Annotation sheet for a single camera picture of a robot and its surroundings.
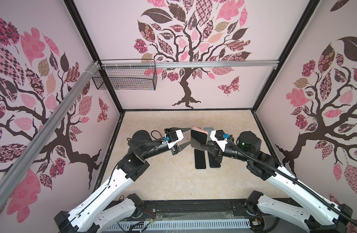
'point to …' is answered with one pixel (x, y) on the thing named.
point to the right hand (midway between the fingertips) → (203, 142)
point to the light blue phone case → (208, 129)
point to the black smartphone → (213, 163)
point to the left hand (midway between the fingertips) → (191, 134)
